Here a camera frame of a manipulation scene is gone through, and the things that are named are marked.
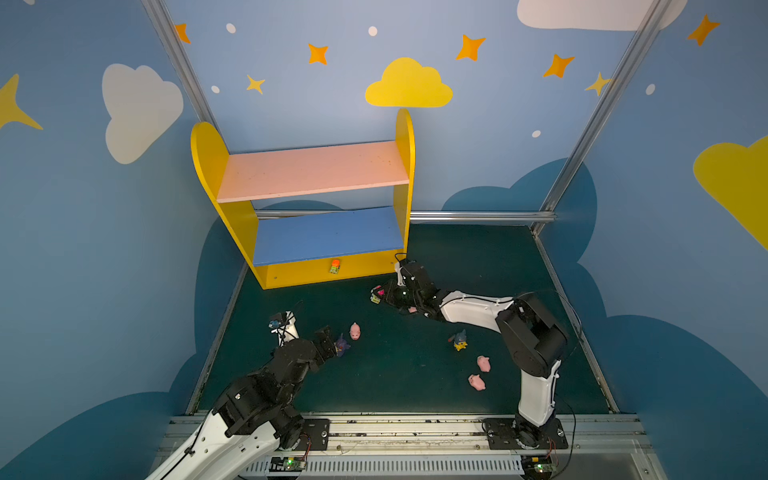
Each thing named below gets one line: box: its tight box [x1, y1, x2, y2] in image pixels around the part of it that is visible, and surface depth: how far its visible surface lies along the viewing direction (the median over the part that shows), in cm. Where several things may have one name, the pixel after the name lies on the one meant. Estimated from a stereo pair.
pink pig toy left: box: [350, 322, 361, 341], surface depth 93 cm
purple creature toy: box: [334, 333, 351, 358], surface depth 87 cm
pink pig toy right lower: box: [468, 374, 486, 391], surface depth 84 cm
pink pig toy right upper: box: [477, 355, 491, 373], surface depth 87 cm
